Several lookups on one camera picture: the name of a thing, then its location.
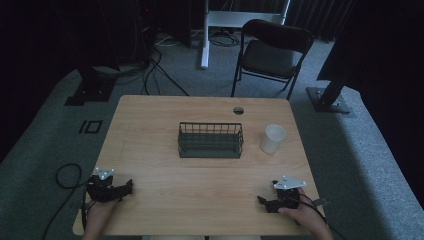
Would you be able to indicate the black slanted stand with base plate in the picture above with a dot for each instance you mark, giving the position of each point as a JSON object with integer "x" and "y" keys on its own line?
{"x": 330, "y": 96}

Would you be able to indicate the white desk frame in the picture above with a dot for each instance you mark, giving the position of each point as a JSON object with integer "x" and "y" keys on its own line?
{"x": 206, "y": 40}

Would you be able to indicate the black folding chair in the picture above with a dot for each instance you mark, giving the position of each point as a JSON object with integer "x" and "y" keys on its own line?
{"x": 271, "y": 56}

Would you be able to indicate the white cup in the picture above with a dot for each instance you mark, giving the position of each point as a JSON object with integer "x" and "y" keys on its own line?
{"x": 272, "y": 138}

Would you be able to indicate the black stand with flat base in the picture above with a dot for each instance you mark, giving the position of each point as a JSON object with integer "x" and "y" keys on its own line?
{"x": 93, "y": 90}

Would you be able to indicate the person's right hand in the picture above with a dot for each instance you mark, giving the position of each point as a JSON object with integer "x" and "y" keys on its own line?
{"x": 305, "y": 216}

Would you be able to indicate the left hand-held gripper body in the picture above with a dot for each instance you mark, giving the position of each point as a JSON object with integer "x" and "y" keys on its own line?
{"x": 100, "y": 190}

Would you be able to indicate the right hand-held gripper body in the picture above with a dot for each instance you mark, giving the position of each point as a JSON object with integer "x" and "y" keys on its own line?
{"x": 287, "y": 195}

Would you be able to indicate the dark curtain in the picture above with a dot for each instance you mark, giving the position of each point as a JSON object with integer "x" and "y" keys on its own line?
{"x": 320, "y": 16}

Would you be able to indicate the person's left hand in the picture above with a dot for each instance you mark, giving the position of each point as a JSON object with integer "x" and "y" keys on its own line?
{"x": 101, "y": 213}

